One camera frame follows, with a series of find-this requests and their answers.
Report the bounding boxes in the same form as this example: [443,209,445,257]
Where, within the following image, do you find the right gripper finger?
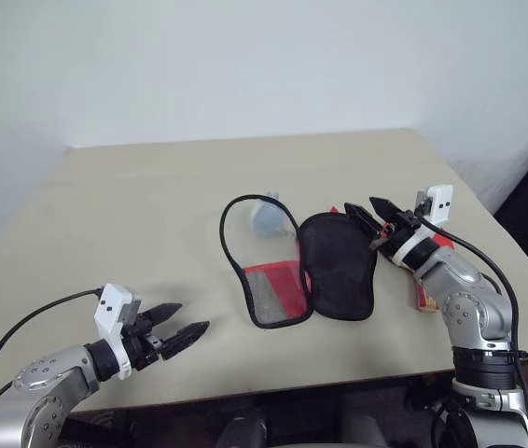
[343,202,385,242]
[368,196,406,221]

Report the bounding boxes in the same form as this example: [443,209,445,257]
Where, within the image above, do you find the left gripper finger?
[160,320,211,361]
[146,302,185,329]

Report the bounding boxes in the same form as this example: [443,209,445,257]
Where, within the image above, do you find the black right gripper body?
[368,209,423,254]

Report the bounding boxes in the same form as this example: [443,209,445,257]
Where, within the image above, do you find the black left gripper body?
[123,313,165,372]

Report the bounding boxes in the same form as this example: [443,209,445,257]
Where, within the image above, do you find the black mesh zip pouch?
[218,192,378,329]

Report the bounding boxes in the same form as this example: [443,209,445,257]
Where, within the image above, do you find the pale blue small object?
[251,189,292,240]

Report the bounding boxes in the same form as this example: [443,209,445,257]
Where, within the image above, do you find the dark rounded shape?
[215,412,271,448]

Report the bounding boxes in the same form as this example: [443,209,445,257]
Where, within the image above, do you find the grey rounded shape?
[337,409,389,448]

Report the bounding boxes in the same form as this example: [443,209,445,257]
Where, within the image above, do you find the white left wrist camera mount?
[93,283,143,380]

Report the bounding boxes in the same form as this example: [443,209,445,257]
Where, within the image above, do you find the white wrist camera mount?
[393,184,454,271]
[93,283,143,380]

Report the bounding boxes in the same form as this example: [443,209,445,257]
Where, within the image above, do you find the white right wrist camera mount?
[393,184,454,271]

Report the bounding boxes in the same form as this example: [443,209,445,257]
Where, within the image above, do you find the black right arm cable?
[413,213,528,448]

